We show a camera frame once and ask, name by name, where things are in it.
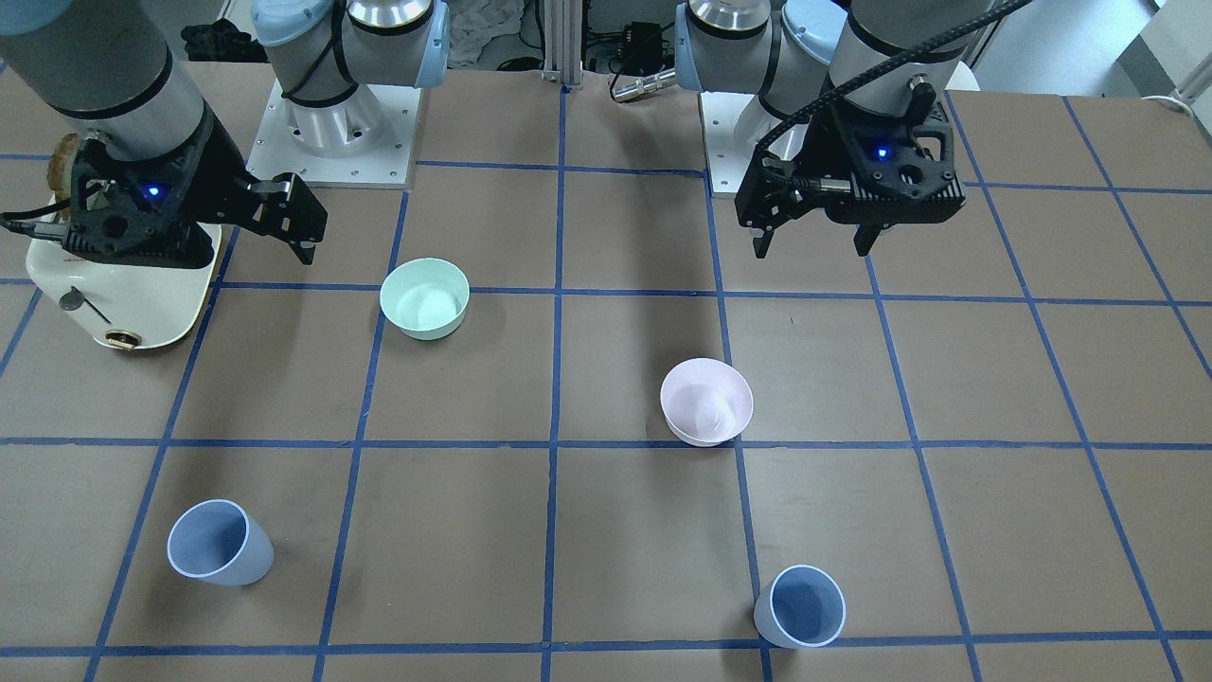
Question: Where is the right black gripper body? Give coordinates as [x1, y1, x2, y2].
[61, 105, 328, 267]

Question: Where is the toast slice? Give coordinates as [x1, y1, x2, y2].
[45, 133, 81, 202]

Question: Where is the black corrugated cable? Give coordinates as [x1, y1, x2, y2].
[756, 0, 1033, 171]

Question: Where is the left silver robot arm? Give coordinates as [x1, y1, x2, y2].
[674, 1, 991, 258]

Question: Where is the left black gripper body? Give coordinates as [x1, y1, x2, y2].
[736, 82, 966, 228]

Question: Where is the mint green bowl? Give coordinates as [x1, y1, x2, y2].
[378, 258, 471, 340]

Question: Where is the pink bowl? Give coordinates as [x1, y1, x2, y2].
[659, 357, 755, 446]

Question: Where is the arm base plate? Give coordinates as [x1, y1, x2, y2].
[701, 92, 781, 199]
[246, 84, 425, 190]

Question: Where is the blue cup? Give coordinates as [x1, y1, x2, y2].
[753, 564, 847, 649]
[166, 499, 276, 586]

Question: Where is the white toaster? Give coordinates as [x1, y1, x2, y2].
[25, 224, 224, 350]

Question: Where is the aluminium frame post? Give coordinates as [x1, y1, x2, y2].
[541, 1, 585, 91]

